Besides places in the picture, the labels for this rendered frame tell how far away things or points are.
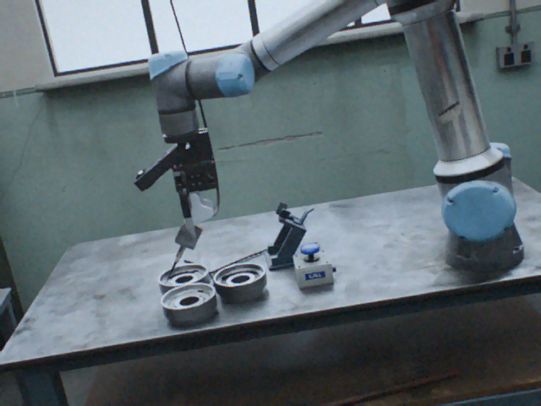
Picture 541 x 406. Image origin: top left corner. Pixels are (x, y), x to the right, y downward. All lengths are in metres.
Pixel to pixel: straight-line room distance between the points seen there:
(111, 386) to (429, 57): 1.03
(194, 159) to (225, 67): 0.20
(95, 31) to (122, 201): 0.74
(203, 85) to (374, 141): 1.82
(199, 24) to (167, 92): 1.68
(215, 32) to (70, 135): 0.77
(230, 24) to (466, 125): 1.91
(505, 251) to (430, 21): 0.47
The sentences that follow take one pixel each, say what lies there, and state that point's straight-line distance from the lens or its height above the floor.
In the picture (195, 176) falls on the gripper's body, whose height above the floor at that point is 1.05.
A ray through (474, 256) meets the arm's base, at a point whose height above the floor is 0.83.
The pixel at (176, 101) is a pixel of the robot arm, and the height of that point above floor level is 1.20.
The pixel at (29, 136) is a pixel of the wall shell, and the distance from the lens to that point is 3.00.
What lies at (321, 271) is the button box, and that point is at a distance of 1.30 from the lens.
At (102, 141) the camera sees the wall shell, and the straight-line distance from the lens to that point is 2.93.
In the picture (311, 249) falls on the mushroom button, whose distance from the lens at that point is 1.30.
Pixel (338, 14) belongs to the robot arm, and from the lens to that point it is 1.25.
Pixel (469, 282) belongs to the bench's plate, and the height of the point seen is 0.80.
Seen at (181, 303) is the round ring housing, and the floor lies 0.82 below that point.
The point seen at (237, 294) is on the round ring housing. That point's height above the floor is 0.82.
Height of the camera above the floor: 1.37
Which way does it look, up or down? 18 degrees down
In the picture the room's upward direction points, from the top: 9 degrees counter-clockwise
